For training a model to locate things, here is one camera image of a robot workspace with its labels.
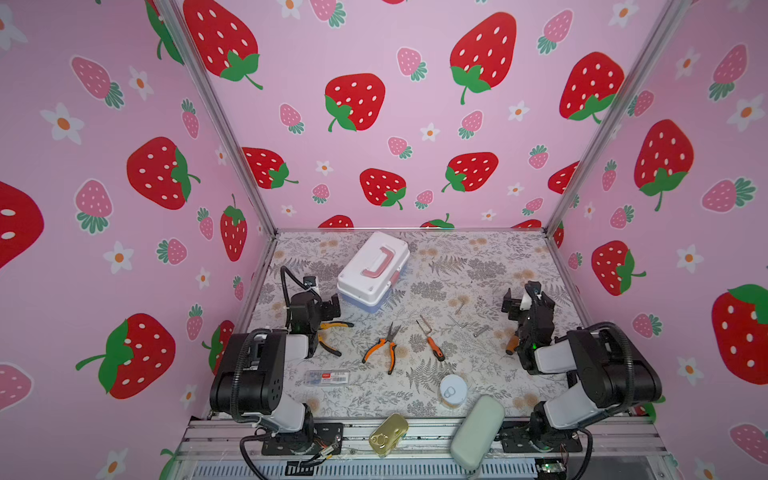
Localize yellow handled black pliers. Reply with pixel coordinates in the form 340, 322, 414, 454
318, 321, 355, 357

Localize metal hex key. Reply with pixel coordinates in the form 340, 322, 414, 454
454, 299, 466, 315

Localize white tool box pink handle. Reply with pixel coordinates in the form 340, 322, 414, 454
337, 232, 410, 313

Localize orange handled small tool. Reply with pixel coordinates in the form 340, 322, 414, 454
417, 316, 445, 362

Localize orange needle nose pliers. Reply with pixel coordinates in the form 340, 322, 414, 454
361, 323, 400, 375

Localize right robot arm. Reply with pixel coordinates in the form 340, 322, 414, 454
498, 282, 662, 452

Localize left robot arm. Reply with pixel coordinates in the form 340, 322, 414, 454
209, 291, 343, 456

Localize small metal bolt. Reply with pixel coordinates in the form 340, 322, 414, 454
473, 325, 490, 338

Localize grey green glasses case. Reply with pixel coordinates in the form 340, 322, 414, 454
450, 395, 505, 471

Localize gold sardine tin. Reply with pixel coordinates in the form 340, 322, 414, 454
368, 413, 409, 458

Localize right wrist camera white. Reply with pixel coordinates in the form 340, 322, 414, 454
519, 281, 543, 311

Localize aluminium front rail frame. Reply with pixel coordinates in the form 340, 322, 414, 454
167, 416, 683, 479

